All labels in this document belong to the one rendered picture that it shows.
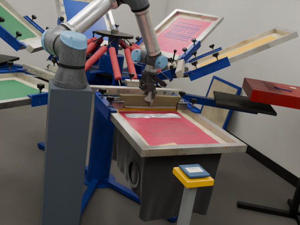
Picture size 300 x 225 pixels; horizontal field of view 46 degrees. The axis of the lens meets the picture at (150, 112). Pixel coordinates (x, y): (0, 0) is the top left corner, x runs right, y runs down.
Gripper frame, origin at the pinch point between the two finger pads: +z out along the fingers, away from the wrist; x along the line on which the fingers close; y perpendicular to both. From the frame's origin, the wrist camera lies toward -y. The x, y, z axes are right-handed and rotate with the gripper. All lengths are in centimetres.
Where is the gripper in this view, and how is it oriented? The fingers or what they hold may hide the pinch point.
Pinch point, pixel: (149, 103)
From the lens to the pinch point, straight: 218.9
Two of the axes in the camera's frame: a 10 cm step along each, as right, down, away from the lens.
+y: -9.1, -0.1, -4.2
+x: 3.9, 3.4, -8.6
